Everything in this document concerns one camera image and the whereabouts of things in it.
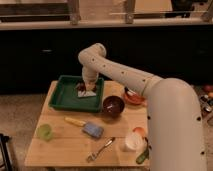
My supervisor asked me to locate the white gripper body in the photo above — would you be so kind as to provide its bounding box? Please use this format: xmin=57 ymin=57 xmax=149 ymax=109
xmin=82 ymin=68 xmax=97 ymax=91

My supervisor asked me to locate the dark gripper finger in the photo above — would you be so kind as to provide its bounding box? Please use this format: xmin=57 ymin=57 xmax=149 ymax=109
xmin=76 ymin=83 xmax=86 ymax=91
xmin=92 ymin=85 xmax=97 ymax=92

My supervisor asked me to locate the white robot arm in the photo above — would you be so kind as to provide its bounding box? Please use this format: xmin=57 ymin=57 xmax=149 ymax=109
xmin=78 ymin=43 xmax=207 ymax=171

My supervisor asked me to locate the white cloth in tray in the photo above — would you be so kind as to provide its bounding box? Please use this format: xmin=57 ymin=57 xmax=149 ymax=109
xmin=78 ymin=90 xmax=96 ymax=98

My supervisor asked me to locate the green plastic tray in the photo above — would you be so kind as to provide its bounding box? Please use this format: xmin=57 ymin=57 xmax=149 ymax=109
xmin=49 ymin=75 xmax=104 ymax=113

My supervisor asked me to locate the dark brown bowl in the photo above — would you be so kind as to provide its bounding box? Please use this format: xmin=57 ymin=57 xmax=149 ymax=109
xmin=102 ymin=96 xmax=125 ymax=118

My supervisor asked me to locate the orange plate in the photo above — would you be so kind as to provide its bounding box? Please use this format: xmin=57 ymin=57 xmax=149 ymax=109
xmin=123 ymin=87 xmax=146 ymax=105

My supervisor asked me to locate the wooden table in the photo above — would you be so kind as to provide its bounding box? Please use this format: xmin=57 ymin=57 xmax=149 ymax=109
xmin=25 ymin=81 xmax=147 ymax=168

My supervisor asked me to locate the black cabinet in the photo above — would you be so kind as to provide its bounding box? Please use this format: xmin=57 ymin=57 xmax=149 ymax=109
xmin=0 ymin=25 xmax=213 ymax=94

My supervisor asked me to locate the orange toy fruit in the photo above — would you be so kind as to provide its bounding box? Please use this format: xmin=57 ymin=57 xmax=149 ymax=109
xmin=133 ymin=127 xmax=146 ymax=138

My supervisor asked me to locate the white cup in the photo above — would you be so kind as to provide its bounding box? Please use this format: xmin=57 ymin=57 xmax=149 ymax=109
xmin=124 ymin=132 xmax=144 ymax=152

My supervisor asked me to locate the silver metal fork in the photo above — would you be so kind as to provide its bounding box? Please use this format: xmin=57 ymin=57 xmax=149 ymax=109
xmin=86 ymin=137 xmax=116 ymax=163

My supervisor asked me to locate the green cucumber toy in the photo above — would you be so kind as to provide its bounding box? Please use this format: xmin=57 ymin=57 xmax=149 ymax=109
xmin=136 ymin=149 xmax=149 ymax=164

